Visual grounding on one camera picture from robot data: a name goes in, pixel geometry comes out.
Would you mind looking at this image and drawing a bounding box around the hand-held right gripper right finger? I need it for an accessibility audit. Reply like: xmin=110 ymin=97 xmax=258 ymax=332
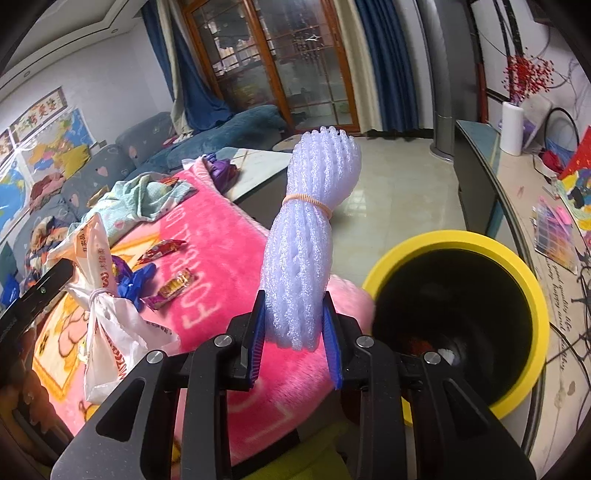
xmin=322 ymin=295 xmax=537 ymax=480

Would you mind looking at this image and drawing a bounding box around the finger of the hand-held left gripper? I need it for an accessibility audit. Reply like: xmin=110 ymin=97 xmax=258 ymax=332
xmin=8 ymin=260 xmax=75 ymax=319

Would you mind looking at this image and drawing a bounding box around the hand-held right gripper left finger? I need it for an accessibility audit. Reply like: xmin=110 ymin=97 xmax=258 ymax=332
xmin=50 ymin=290 xmax=267 ymax=480

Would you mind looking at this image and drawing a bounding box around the white plastic bag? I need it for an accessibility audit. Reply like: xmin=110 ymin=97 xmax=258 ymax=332
xmin=46 ymin=213 xmax=181 ymax=403

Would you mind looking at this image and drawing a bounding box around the blue plastic cover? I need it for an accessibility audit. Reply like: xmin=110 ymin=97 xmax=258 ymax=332
xmin=116 ymin=263 xmax=157 ymax=311

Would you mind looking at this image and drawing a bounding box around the purple yellow snack wrapper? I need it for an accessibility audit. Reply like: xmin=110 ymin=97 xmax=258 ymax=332
xmin=147 ymin=268 xmax=195 ymax=310

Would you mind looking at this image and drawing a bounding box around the white foam net bundle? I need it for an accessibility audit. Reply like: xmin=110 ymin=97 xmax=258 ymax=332
xmin=260 ymin=127 xmax=362 ymax=350

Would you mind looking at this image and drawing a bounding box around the yellow trash bin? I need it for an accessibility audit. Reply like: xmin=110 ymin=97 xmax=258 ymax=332
xmin=361 ymin=229 xmax=550 ymax=428

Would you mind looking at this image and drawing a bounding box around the patterned cushion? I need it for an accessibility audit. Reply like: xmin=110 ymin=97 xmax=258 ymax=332
xmin=25 ymin=216 xmax=70 ymax=278

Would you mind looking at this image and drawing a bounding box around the blue tote bag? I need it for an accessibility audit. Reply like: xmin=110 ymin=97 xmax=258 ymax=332
xmin=0 ymin=272 xmax=21 ymax=308

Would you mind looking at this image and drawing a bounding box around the pink printed blanket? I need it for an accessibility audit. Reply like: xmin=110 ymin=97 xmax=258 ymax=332
xmin=28 ymin=161 xmax=377 ymax=467

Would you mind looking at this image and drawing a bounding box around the purple foil wrapper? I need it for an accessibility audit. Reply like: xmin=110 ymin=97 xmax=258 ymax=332
xmin=111 ymin=256 xmax=134 ymax=283

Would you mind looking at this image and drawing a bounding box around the red snack wrapper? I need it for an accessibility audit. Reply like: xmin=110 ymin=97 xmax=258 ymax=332
xmin=134 ymin=239 xmax=185 ymax=267

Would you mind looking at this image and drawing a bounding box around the mustard yellow cloth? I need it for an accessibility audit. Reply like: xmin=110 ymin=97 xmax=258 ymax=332
xmin=53 ymin=145 xmax=91 ymax=179

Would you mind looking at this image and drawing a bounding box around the light green printed blanket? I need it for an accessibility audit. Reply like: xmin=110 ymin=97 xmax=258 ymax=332
xmin=69 ymin=172 xmax=197 ymax=245

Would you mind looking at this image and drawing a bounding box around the yellow-green cloth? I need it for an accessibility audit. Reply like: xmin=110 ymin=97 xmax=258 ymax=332
xmin=231 ymin=422 xmax=356 ymax=480

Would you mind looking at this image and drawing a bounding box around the grey heart pattern sofa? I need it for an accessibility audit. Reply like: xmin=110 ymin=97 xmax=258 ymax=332
xmin=9 ymin=111 xmax=185 ymax=282

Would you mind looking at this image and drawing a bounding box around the purple bag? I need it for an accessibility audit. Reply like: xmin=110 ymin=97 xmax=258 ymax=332
xmin=203 ymin=154 xmax=241 ymax=192

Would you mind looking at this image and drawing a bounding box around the white top coffee table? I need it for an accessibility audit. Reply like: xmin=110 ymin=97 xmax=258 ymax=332
xmin=182 ymin=147 xmax=296 ymax=222

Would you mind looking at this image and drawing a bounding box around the blue plush blanket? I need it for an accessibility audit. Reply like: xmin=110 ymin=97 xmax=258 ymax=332
xmin=148 ymin=104 xmax=289 ymax=169

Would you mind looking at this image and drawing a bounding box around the glass top cabinet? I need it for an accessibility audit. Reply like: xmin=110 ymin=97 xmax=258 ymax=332
xmin=455 ymin=117 xmax=591 ymax=462

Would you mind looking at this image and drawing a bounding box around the blue curtain with beige lining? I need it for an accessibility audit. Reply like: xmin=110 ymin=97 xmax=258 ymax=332
xmin=141 ymin=0 xmax=232 ymax=134

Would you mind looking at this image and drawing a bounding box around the colourful pencil box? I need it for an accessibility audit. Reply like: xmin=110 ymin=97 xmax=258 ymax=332
xmin=531 ymin=196 xmax=583 ymax=275

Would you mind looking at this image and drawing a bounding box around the wooden glass door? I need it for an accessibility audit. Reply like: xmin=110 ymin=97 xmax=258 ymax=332
xmin=178 ymin=0 xmax=370 ymax=136

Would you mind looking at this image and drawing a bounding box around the grey tower air conditioner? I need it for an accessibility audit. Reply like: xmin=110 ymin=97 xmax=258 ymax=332
xmin=416 ymin=0 xmax=481 ymax=160

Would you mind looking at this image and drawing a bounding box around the white paper towel roll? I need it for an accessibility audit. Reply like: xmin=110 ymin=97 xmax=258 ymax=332
xmin=501 ymin=102 xmax=525 ymax=155

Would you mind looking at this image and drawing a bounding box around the colourful painting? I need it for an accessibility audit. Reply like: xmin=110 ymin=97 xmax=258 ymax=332
xmin=556 ymin=164 xmax=591 ymax=224

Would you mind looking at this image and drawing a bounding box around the black hoop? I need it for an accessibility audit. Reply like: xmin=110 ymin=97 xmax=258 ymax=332
xmin=545 ymin=107 xmax=581 ymax=155

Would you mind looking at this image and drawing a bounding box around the red berry decoration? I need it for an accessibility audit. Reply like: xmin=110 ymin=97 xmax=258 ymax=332
xmin=502 ymin=55 xmax=555 ymax=107

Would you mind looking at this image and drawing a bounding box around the world map wall poster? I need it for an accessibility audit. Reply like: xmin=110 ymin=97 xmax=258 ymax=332
xmin=0 ymin=108 xmax=95 ymax=232

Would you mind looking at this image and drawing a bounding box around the cross-stitch wall banner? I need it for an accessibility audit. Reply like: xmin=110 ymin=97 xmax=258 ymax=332
xmin=0 ymin=88 xmax=68 ymax=155

